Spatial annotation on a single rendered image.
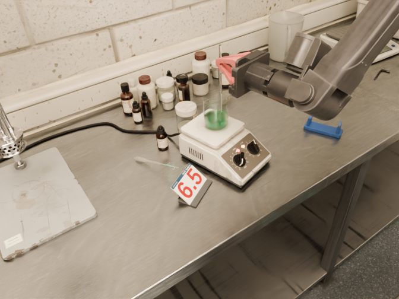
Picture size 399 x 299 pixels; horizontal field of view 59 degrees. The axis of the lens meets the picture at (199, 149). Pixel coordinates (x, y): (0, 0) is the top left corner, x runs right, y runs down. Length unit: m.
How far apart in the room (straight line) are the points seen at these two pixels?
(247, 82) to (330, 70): 0.17
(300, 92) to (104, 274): 0.49
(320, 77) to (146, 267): 0.47
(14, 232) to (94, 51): 0.57
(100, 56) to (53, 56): 0.14
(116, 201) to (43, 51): 0.49
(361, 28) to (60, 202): 0.70
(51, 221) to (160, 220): 0.23
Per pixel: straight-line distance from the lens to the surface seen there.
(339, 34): 1.56
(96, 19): 1.13
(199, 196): 0.81
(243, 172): 0.82
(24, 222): 0.87
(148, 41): 1.22
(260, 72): 0.69
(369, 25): 0.62
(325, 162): 0.94
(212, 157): 0.83
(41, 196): 0.91
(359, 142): 1.03
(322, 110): 0.62
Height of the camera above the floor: 1.35
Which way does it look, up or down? 39 degrees down
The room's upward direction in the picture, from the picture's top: 3 degrees counter-clockwise
